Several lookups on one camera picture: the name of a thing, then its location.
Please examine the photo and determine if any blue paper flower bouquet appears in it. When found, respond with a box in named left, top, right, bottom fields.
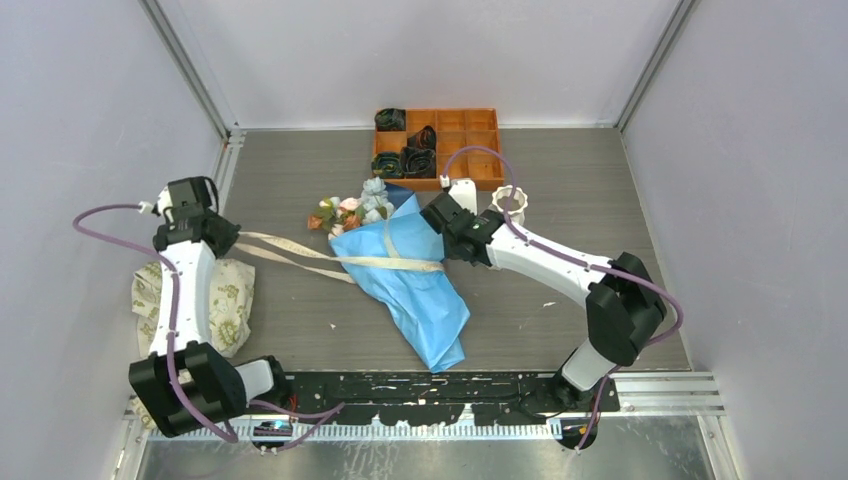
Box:
left=308, top=178, right=470, bottom=373

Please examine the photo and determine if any beige ribbon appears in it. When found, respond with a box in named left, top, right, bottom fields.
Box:
left=233, top=215, right=446, bottom=285

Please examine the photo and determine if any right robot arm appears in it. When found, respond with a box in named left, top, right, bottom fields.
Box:
left=421, top=192, right=667, bottom=411

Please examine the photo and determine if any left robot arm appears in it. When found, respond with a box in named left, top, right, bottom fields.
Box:
left=129, top=202, right=292, bottom=438

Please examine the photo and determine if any white ribbed vase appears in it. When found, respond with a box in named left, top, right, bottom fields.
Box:
left=491, top=185, right=529, bottom=226

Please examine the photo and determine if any floral patterned cloth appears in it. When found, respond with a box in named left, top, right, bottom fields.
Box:
left=131, top=258, right=257, bottom=429

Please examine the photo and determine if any dark rolled fabric large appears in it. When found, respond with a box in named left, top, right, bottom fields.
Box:
left=400, top=146, right=437, bottom=179

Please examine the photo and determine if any dark rolled fabric bottom-left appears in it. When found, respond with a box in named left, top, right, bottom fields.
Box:
left=371, top=151, right=405, bottom=179

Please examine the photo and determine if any orange compartment tray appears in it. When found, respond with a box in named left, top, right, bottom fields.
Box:
left=372, top=108, right=504, bottom=191

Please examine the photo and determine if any dark rolled fabric middle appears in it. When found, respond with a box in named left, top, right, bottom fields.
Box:
left=407, top=125, right=438, bottom=151

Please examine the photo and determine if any dark rolled fabric top-left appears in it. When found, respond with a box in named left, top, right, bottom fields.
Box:
left=374, top=108, right=407, bottom=132

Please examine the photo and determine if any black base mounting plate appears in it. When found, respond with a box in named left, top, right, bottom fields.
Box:
left=258, top=371, right=620, bottom=427

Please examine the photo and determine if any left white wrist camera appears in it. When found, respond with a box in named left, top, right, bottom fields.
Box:
left=137, top=176, right=220, bottom=220

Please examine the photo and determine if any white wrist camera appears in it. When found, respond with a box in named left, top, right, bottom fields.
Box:
left=439, top=175, right=478, bottom=215
left=137, top=176, right=220, bottom=220

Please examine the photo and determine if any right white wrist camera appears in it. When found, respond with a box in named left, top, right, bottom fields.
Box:
left=439, top=175, right=478, bottom=215

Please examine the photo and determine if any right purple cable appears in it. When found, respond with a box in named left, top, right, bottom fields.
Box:
left=440, top=145, right=685, bottom=452

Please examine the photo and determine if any purple cable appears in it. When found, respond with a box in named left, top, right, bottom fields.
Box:
left=440, top=145, right=685, bottom=452
left=71, top=201, right=346, bottom=453

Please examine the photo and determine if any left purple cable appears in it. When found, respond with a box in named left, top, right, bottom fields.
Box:
left=71, top=201, right=346, bottom=453

